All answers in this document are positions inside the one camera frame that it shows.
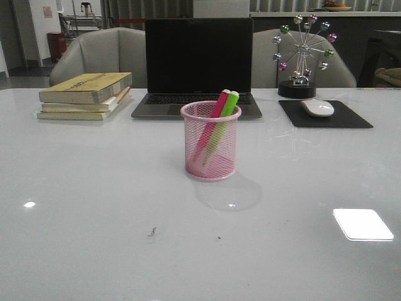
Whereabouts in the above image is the pink highlighter pen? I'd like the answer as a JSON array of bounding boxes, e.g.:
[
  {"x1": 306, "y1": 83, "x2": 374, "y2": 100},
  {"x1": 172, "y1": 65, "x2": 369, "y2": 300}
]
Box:
[{"x1": 193, "y1": 89, "x2": 231, "y2": 161}]

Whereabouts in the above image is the green highlighter pen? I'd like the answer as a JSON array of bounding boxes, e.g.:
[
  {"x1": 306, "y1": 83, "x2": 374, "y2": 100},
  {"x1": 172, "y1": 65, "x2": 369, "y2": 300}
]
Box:
[{"x1": 202, "y1": 91, "x2": 239, "y2": 166}]

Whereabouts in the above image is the pink mesh pen holder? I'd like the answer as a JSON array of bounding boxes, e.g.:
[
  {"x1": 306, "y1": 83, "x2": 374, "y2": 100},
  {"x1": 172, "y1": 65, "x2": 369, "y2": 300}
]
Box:
[{"x1": 180, "y1": 100, "x2": 242, "y2": 181}]

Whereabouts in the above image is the dark grey open laptop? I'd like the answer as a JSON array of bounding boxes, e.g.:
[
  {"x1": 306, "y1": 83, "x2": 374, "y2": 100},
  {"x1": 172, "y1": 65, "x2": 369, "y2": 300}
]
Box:
[{"x1": 131, "y1": 18, "x2": 262, "y2": 120}]

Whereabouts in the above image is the black mouse pad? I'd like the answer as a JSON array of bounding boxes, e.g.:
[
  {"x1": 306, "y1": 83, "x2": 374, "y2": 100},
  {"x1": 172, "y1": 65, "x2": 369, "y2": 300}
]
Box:
[{"x1": 278, "y1": 100, "x2": 374, "y2": 129}]

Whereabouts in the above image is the middle cream book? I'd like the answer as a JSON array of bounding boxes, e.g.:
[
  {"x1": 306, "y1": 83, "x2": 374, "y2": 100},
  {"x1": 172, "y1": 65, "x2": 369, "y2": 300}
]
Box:
[{"x1": 41, "y1": 87, "x2": 130, "y2": 113}]

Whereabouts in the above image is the cream book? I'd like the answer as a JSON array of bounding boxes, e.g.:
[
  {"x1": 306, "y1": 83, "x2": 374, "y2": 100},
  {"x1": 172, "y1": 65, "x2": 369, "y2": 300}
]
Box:
[
  {"x1": 36, "y1": 97, "x2": 133, "y2": 121},
  {"x1": 41, "y1": 87, "x2": 130, "y2": 113}
]

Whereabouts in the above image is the ferris wheel desk ornament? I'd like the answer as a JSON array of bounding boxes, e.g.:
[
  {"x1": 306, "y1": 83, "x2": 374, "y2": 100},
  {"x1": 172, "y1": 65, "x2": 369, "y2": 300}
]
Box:
[{"x1": 273, "y1": 14, "x2": 334, "y2": 99}]

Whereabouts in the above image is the right grey armchair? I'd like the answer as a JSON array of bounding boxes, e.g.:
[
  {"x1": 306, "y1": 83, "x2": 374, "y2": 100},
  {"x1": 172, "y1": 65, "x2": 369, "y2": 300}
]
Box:
[{"x1": 251, "y1": 29, "x2": 357, "y2": 88}]

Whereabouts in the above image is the grey armchair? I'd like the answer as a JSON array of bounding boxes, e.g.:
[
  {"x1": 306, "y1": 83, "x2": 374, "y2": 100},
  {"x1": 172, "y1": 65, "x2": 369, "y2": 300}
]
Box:
[
  {"x1": 49, "y1": 27, "x2": 147, "y2": 88},
  {"x1": 251, "y1": 29, "x2": 357, "y2": 88}
]

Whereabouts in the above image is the white computer mouse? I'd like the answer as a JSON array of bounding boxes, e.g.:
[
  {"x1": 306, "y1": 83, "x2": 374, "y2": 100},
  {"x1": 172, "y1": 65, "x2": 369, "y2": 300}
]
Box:
[{"x1": 301, "y1": 99, "x2": 335, "y2": 117}]

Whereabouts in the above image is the top yellow book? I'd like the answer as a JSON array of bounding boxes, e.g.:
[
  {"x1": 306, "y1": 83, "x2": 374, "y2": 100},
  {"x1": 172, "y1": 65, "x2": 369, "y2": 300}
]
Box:
[{"x1": 39, "y1": 72, "x2": 132, "y2": 104}]

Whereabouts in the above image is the left grey armchair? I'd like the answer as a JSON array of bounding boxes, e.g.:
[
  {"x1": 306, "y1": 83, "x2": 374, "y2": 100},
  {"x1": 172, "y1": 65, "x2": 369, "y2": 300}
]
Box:
[{"x1": 49, "y1": 27, "x2": 147, "y2": 88}]

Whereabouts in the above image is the bottom cream book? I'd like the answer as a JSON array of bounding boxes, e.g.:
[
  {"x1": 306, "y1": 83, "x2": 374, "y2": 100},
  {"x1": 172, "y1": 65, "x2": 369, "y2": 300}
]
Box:
[{"x1": 36, "y1": 97, "x2": 133, "y2": 121}]

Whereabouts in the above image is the red trash bin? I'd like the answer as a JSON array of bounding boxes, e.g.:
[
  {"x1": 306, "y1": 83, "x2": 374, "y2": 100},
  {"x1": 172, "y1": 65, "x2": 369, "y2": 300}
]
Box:
[{"x1": 47, "y1": 32, "x2": 67, "y2": 63}]

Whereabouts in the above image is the fruit bowl on counter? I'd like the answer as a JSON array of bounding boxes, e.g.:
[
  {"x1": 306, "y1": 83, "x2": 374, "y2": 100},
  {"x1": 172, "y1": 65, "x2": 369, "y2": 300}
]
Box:
[{"x1": 322, "y1": 0, "x2": 351, "y2": 12}]

